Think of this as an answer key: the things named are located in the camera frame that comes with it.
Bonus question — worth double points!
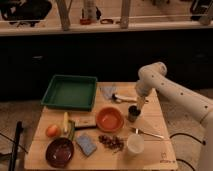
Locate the orange red bowl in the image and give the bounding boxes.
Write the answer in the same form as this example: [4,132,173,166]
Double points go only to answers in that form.
[96,107,124,133]

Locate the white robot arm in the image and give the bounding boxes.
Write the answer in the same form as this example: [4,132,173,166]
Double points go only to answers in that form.
[135,62,213,171]

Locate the dark maroon bowl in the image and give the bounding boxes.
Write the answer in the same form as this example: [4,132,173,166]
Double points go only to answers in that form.
[45,137,74,168]

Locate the dark metal cup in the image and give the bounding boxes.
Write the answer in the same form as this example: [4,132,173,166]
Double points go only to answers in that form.
[128,105,141,122]

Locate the silver fork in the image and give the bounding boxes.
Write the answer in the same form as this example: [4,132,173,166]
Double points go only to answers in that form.
[130,127,164,139]

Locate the light blue cloth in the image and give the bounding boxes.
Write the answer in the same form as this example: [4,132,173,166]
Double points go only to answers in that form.
[100,86,116,100]

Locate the white plastic cup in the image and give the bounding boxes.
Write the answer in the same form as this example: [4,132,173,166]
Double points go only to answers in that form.
[126,134,144,156]

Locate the green plastic tray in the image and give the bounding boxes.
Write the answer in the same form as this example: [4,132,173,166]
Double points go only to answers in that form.
[41,75,97,111]

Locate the blue sponge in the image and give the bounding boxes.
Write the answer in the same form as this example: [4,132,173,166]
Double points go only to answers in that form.
[76,133,97,157]

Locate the green banana shaped toy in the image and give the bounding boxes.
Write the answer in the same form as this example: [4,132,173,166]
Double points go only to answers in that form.
[68,120,75,141]

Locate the orange peach fruit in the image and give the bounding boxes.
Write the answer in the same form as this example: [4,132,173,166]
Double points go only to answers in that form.
[45,124,61,138]

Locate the black pole stand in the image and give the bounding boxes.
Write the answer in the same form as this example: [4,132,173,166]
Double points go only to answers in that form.
[8,121,23,171]

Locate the wooden block with black handle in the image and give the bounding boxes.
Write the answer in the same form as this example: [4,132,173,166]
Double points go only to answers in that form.
[72,116,96,130]

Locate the black floor cable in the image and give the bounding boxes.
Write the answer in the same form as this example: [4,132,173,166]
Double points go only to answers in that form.
[169,132,204,171]

